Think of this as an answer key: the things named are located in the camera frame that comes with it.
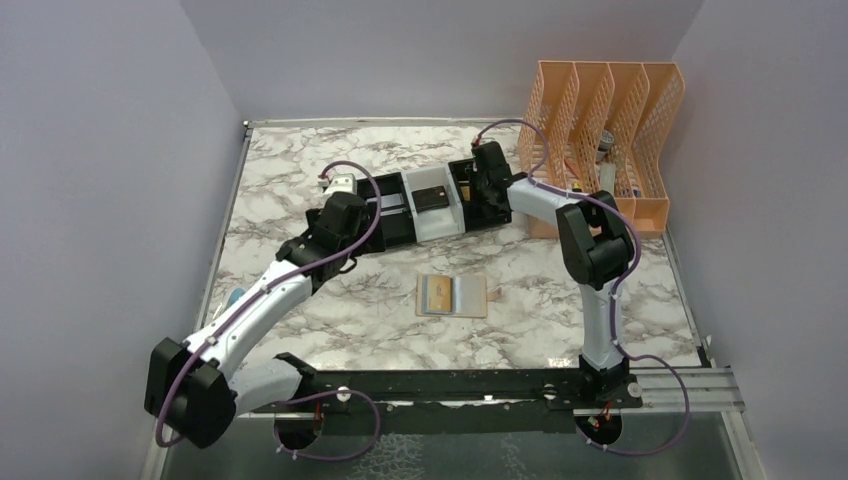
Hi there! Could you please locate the orange plastic desk organizer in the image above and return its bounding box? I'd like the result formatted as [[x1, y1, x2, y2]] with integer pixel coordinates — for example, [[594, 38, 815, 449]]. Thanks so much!
[[518, 61, 685, 239]]

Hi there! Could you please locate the grey tape roll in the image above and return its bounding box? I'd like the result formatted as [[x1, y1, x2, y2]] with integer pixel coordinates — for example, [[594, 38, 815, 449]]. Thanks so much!
[[595, 130, 615, 163]]

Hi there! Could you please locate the black card in tray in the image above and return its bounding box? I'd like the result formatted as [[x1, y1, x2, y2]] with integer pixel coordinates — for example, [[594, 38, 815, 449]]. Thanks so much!
[[411, 186, 450, 214]]

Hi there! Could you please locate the black metal base rail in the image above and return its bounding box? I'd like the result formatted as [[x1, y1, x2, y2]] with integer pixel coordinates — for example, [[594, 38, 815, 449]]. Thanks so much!
[[158, 367, 743, 439]]

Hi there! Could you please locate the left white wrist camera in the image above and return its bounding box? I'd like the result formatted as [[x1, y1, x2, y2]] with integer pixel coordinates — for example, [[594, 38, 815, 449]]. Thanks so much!
[[319, 174, 358, 197]]

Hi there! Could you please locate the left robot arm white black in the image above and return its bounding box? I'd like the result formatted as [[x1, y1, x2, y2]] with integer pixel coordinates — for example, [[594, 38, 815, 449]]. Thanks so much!
[[144, 192, 382, 448]]

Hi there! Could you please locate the black white card tray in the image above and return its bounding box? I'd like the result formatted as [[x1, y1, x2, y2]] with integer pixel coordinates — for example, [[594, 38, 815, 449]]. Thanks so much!
[[357, 159, 513, 255]]

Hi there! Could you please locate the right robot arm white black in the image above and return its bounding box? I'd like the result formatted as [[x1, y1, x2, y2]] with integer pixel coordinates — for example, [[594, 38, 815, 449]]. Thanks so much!
[[470, 141, 636, 407]]

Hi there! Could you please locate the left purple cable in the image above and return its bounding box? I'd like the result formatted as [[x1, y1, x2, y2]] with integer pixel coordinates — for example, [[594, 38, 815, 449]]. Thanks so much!
[[154, 160, 384, 449]]

